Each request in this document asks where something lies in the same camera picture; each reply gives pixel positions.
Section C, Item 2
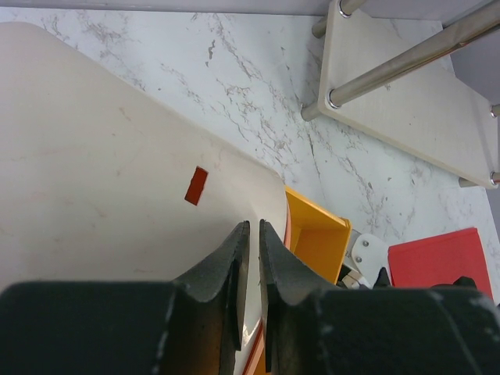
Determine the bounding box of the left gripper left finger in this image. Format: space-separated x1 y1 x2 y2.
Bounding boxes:
1 221 250 374

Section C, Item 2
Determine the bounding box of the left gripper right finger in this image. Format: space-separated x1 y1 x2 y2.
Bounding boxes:
259 220 499 374

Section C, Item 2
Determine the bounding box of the orange top drawer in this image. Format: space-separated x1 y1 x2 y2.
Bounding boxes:
243 205 291 375

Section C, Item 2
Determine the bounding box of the yellow drawer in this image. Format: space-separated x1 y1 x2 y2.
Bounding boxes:
285 187 352 284

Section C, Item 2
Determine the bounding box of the cream drawer organizer shell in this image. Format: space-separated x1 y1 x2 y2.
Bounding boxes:
0 22 290 352

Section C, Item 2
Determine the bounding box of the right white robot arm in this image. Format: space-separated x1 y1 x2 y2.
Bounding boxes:
337 230 392 289

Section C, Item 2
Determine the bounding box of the red notebook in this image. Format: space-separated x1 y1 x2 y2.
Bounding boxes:
388 227 493 297

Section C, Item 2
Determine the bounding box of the cream two-tier shelf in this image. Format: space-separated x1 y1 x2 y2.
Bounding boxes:
301 1 499 188

